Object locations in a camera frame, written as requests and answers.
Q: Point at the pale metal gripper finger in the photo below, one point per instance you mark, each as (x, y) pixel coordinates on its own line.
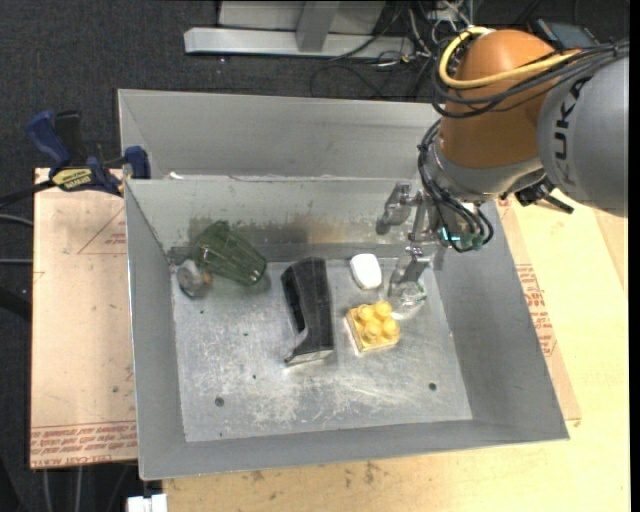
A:
(404, 277)
(391, 212)

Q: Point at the clear glass thing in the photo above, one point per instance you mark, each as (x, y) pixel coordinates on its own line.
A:
(413, 301)

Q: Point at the white rounded block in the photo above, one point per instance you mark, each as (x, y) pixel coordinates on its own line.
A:
(365, 270)

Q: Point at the yellow studded toy brick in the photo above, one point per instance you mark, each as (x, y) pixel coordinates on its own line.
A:
(374, 327)

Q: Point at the dark green flat block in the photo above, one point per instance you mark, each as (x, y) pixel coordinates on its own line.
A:
(312, 305)

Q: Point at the grey metal bin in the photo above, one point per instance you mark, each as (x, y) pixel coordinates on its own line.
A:
(320, 400)

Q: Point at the green ribbed glass cup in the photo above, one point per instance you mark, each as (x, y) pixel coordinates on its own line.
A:
(230, 255)

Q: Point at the small clear glass jar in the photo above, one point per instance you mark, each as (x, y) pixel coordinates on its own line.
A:
(192, 278)

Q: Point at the brown cardboard board, red print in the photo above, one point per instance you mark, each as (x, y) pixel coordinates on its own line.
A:
(80, 325)

